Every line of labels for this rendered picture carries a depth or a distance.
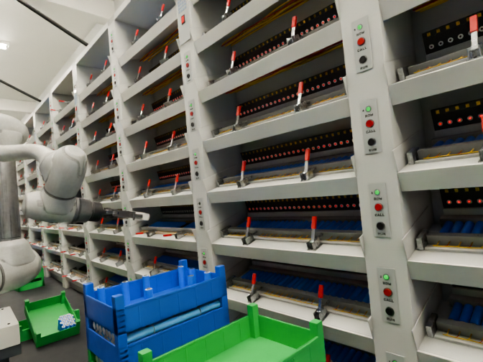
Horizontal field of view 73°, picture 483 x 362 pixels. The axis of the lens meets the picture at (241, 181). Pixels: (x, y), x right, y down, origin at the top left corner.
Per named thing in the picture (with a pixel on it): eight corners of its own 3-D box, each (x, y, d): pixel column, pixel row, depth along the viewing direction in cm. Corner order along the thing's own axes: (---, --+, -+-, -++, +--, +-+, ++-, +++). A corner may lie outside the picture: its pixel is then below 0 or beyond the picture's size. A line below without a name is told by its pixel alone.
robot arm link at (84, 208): (70, 197, 123) (87, 200, 127) (67, 222, 121) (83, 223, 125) (78, 196, 116) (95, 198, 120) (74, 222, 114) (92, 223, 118)
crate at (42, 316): (80, 333, 174) (80, 320, 172) (35, 347, 160) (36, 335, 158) (64, 302, 195) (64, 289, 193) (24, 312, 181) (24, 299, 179)
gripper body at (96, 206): (94, 200, 120) (118, 203, 126) (86, 201, 126) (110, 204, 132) (91, 220, 119) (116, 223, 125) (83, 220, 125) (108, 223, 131)
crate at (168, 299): (118, 336, 67) (114, 297, 67) (84, 315, 81) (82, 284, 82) (227, 295, 88) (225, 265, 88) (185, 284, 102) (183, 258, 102)
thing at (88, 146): (118, 140, 183) (110, 116, 181) (84, 155, 227) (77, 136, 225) (150, 131, 196) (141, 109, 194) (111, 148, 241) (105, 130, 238)
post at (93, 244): (93, 304, 223) (75, 59, 229) (89, 302, 230) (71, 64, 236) (122, 296, 237) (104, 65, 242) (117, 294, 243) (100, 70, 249)
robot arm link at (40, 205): (70, 230, 117) (81, 201, 112) (18, 226, 106) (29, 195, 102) (66, 210, 124) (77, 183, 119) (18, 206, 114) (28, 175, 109)
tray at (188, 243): (200, 252, 130) (192, 230, 128) (134, 243, 174) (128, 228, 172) (235, 230, 143) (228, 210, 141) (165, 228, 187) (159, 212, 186)
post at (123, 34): (139, 330, 172) (113, 13, 177) (131, 325, 178) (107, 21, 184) (172, 317, 185) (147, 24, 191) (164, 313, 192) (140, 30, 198)
